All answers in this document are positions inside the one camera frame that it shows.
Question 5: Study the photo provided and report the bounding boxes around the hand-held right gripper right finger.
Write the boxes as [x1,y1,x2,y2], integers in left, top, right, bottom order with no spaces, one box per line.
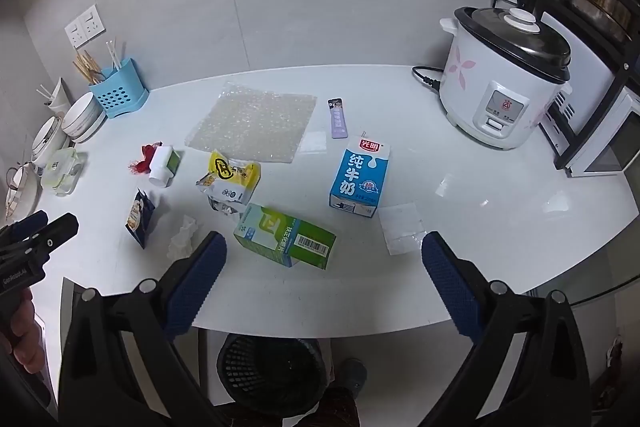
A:
[421,231,593,427]

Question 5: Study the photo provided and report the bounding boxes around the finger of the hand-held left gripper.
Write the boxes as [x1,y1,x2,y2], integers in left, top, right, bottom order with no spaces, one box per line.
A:
[10,214,80,259]
[0,210,49,243]

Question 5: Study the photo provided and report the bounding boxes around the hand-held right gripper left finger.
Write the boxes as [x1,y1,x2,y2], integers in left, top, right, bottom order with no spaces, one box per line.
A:
[57,231,228,427]

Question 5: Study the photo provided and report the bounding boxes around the yellow snack bag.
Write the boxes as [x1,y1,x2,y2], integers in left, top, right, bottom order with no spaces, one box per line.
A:
[195,149,262,214]

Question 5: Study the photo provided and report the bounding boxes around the red mesh net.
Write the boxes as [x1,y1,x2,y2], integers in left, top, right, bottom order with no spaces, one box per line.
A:
[129,142,166,175]

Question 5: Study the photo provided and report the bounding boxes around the blue and white milk carton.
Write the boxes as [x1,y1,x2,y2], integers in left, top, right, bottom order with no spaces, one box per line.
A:
[328,136,392,219]

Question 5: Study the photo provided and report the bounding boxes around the clear bubble wrap sheet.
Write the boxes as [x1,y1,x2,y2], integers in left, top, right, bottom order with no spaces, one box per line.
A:
[184,81,318,164]

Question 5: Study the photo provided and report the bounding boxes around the person's left hand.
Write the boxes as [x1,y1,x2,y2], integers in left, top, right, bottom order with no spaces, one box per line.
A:
[10,289,45,365]

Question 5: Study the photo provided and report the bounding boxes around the crumpled white tissue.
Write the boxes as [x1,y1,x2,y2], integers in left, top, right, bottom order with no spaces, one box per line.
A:
[167,216,200,258]

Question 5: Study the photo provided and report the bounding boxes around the clear food container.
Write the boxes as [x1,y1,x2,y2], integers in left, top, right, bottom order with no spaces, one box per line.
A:
[41,148,88,196]

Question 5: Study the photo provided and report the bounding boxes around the clear plastic wrapper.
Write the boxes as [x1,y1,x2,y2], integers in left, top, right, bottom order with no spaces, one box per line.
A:
[377,202,426,256]

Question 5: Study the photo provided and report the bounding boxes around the dark blue snack packet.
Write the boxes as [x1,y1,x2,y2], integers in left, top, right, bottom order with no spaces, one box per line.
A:
[124,188,156,250]

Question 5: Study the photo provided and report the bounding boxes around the white patterned bowl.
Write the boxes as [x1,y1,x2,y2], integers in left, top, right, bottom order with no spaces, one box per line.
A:
[31,116,71,166]

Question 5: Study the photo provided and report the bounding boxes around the green and white box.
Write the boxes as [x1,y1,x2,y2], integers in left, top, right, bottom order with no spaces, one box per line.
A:
[233,203,337,270]

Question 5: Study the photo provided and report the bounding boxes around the white bowl with dark rim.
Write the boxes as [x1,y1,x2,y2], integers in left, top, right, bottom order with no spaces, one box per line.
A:
[63,93,108,142]

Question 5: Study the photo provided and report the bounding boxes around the white bottle with green label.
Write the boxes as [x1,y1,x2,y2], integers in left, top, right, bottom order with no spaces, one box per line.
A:
[148,145,180,186]

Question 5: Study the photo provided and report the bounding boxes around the white cup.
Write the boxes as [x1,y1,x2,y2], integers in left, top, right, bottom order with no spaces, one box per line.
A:
[47,78,73,115]

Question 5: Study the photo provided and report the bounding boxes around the person's blue shoe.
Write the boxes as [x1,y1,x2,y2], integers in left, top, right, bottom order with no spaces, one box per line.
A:
[332,358,368,400]

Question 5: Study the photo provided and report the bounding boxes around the blue utensil holder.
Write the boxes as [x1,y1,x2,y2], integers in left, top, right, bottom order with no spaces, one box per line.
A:
[89,57,150,118]

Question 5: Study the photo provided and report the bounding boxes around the person's leg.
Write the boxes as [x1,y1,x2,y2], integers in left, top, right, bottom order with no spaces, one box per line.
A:
[220,386,362,427]

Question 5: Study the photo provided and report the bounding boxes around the bundle of wooden chopsticks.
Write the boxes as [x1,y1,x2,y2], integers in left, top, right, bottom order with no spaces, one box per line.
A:
[72,49,104,84]

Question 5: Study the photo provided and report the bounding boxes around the small clear plastic piece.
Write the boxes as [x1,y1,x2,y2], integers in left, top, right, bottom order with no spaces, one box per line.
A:
[298,132,328,154]

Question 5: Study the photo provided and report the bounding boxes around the white utensils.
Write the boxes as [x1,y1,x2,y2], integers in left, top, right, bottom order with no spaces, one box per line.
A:
[104,38,123,70]

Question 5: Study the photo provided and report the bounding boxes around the purple sachet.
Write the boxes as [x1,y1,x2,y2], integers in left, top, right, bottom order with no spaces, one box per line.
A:
[327,98,350,140]

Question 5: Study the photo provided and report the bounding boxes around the white rice cooker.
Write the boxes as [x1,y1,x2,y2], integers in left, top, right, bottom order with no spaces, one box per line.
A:
[439,6,572,151]

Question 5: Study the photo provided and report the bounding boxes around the white microwave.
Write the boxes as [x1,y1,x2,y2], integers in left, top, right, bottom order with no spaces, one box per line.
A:
[540,12,640,178]

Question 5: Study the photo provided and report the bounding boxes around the black power cord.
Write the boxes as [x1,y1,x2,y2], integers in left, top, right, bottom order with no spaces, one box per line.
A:
[411,66,443,90]

